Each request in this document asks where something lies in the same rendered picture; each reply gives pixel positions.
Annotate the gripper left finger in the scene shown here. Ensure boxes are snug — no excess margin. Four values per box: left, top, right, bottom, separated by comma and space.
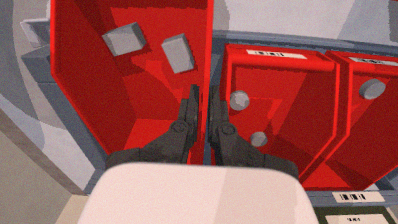
105, 84, 199, 171

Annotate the grey block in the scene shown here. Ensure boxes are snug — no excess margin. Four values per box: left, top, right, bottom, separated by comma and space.
102, 22, 146, 57
161, 33, 194, 74

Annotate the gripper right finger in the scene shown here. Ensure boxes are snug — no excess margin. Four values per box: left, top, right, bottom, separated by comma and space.
208, 85, 299, 181

